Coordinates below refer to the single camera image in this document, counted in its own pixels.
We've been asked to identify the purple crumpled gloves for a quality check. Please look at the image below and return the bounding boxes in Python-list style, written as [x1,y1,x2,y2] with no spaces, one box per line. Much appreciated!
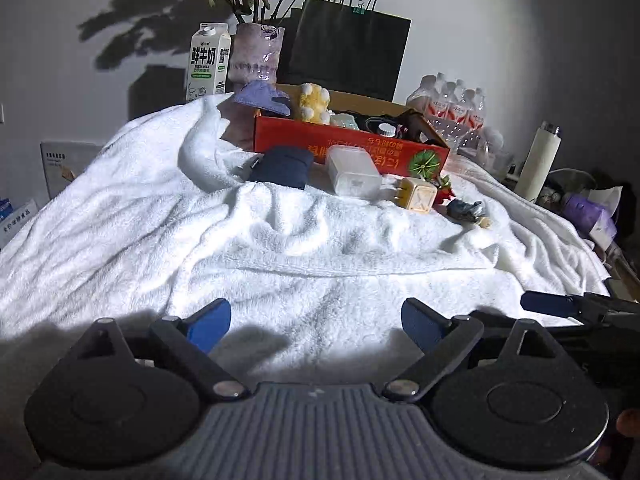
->
[561,194,617,238]

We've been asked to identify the teal binder clip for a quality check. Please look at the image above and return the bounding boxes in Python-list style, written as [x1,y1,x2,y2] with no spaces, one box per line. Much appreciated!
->
[352,0,366,15]

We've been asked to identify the white round lamp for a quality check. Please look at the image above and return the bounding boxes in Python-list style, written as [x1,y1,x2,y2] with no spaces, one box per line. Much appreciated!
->
[476,126,504,167]

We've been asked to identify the white charger block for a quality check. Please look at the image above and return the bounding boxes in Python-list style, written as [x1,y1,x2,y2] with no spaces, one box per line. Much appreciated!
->
[326,145,382,200]

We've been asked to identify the small grey blue figurine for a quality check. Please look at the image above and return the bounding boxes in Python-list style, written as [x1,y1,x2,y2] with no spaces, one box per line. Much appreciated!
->
[446,198,491,229]

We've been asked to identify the purple glass vase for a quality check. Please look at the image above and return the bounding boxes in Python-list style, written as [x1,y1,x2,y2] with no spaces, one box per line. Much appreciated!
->
[228,23,285,91]

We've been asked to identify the white green milk carton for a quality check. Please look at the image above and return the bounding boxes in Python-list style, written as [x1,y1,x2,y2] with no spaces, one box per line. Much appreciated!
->
[186,23,232,102]

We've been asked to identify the purple drawstring pouch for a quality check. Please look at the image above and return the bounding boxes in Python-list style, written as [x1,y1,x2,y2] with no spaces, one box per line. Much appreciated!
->
[233,80,292,117]

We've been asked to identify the black paper shopping bag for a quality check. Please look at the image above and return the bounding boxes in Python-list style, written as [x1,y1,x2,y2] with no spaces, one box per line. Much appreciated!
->
[277,0,411,101]

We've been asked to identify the dark blue case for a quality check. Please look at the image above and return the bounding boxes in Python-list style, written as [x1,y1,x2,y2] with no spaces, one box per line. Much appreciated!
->
[248,145,314,190]

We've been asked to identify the white booklet against wall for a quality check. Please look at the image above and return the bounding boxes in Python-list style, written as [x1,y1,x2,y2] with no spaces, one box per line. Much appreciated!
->
[40,141,102,200]

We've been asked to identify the yellow white plush toy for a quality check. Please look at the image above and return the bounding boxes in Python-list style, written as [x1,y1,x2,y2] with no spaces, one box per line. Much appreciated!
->
[298,82,331,125]

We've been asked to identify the cream cube plug adapter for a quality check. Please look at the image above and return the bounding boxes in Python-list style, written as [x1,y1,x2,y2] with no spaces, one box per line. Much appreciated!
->
[394,177,437,214]

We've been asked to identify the shrink-wrapped water bottle pack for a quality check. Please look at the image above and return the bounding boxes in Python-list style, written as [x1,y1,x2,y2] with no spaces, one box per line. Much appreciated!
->
[406,73,486,151]

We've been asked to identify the orange cardboard box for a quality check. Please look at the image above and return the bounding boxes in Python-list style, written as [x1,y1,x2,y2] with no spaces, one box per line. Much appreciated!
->
[253,84,450,179]

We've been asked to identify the red green strawberry toy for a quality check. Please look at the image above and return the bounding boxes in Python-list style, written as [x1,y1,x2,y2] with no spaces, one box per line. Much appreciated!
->
[433,176,456,206]

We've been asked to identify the black cable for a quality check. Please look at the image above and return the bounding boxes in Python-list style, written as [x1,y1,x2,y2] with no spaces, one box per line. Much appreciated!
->
[363,115,411,139]

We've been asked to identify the white thermos bottle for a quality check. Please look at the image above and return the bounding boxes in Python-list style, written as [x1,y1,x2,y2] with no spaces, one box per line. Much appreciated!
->
[514,122,561,203]

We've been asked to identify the white round ribbed cap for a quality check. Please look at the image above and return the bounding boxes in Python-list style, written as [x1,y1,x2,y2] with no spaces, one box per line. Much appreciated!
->
[378,122,396,138]

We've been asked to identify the white fluffy towel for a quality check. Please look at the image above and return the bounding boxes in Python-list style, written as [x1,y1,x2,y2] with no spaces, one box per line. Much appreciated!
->
[1,98,606,404]

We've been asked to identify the mint green white trinket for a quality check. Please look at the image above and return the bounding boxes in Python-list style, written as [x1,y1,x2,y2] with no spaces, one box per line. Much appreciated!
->
[330,113,359,130]

